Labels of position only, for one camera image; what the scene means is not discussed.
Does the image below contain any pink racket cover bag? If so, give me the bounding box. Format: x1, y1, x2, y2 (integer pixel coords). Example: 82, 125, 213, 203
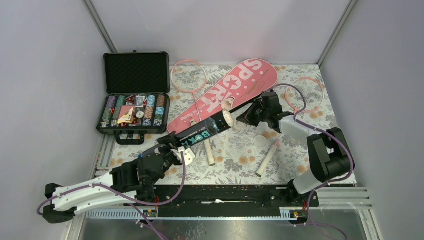
167, 58, 278, 133

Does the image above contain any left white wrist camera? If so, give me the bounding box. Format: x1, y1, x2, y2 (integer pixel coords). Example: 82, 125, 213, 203
176, 147, 196, 166

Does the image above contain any purple cable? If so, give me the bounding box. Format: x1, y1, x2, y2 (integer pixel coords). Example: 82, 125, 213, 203
36, 150, 188, 240
273, 83, 355, 240

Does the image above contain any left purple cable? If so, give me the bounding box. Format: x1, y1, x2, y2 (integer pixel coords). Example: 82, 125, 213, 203
36, 150, 188, 240

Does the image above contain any black shuttlecock tube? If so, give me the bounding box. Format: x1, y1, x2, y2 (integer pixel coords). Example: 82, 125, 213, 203
175, 110, 231, 148

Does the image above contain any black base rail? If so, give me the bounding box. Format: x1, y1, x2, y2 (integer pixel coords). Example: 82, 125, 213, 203
124, 183, 321, 218

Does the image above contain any left pink badminton racket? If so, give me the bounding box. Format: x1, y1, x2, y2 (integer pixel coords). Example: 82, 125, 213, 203
171, 60, 216, 167

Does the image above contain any pink badminton racket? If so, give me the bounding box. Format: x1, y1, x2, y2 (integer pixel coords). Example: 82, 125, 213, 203
171, 60, 216, 167
255, 77, 325, 178

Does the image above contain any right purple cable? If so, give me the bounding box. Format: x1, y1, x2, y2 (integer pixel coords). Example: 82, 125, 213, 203
273, 83, 355, 240

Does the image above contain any right pink badminton racket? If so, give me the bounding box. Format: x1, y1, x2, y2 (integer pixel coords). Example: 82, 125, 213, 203
255, 77, 325, 178

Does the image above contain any playing card box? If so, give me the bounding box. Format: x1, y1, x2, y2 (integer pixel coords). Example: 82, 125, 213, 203
117, 105, 135, 126

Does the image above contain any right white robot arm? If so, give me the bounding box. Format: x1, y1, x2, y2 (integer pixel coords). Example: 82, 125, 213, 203
237, 91, 355, 206

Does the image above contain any black poker chip case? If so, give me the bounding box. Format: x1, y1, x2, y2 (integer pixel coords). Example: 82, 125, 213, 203
96, 51, 171, 145

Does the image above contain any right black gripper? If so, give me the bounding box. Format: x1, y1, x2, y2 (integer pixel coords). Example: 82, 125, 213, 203
236, 100, 270, 128

